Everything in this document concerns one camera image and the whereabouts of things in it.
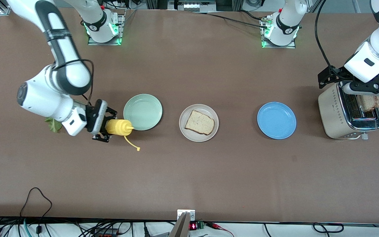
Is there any yellow mustard squeeze bottle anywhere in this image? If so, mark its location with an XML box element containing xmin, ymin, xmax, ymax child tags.
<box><xmin>106</xmin><ymin>118</ymin><xmax>141</xmax><ymax>152</ymax></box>

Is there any green lettuce leaf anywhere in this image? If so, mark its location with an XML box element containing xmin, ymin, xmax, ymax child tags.
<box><xmin>44</xmin><ymin>117</ymin><xmax>63</xmax><ymax>133</ymax></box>

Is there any thick toast bread slice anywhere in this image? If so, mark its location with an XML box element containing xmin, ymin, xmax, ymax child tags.
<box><xmin>357</xmin><ymin>95</ymin><xmax>379</xmax><ymax>112</ymax></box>

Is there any thin toast bread slice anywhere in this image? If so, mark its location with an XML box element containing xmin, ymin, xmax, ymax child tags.
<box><xmin>185</xmin><ymin>110</ymin><xmax>215</xmax><ymax>136</ymax></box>

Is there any mint green round plate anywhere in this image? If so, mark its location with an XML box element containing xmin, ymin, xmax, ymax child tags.
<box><xmin>123</xmin><ymin>94</ymin><xmax>163</xmax><ymax>131</ymax></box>

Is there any blue round plate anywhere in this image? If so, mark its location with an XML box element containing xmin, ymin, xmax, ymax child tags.
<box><xmin>257</xmin><ymin>102</ymin><xmax>297</xmax><ymax>140</ymax></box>

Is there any beige round plate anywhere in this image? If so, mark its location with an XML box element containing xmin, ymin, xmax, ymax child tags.
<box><xmin>179</xmin><ymin>104</ymin><xmax>219</xmax><ymax>143</ymax></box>

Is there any beige chrome two-slot toaster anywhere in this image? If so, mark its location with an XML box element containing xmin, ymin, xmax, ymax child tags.
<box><xmin>318</xmin><ymin>81</ymin><xmax>379</xmax><ymax>140</ymax></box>

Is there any grey metal bar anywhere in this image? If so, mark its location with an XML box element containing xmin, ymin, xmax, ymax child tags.
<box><xmin>168</xmin><ymin>212</ymin><xmax>190</xmax><ymax>237</ymax></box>

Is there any black electronics box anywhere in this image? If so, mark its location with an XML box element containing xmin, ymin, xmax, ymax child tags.
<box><xmin>167</xmin><ymin>0</ymin><xmax>217</xmax><ymax>13</ymax></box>

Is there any red clip lead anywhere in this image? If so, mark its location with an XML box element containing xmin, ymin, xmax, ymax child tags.
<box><xmin>206</xmin><ymin>222</ymin><xmax>234</xmax><ymax>237</ymax></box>

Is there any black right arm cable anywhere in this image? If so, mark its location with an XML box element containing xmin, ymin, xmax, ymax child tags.
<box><xmin>52</xmin><ymin>59</ymin><xmax>94</xmax><ymax>106</ymax></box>

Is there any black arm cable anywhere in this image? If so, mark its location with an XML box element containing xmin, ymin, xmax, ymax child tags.
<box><xmin>315</xmin><ymin>0</ymin><xmax>344</xmax><ymax>74</ymax></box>
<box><xmin>52</xmin><ymin>59</ymin><xmax>94</xmax><ymax>106</ymax></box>

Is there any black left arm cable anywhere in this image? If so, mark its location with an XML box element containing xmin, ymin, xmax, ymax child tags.
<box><xmin>315</xmin><ymin>0</ymin><xmax>344</xmax><ymax>74</ymax></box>

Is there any thin black looped cable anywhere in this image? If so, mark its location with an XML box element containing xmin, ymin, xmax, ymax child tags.
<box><xmin>19</xmin><ymin>187</ymin><xmax>53</xmax><ymax>235</ymax></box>

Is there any teal cable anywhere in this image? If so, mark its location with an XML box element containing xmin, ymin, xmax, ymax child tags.
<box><xmin>23</xmin><ymin>218</ymin><xmax>33</xmax><ymax>237</ymax></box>

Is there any silver metal bracket plate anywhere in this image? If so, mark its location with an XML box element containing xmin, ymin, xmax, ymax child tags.
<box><xmin>177</xmin><ymin>209</ymin><xmax>196</xmax><ymax>222</ymax></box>

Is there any long black table cable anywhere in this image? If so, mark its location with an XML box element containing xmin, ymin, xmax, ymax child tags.
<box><xmin>192</xmin><ymin>12</ymin><xmax>269</xmax><ymax>30</ymax></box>

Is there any black coiled cable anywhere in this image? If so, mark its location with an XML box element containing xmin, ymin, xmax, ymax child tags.
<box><xmin>313</xmin><ymin>223</ymin><xmax>344</xmax><ymax>233</ymax></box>

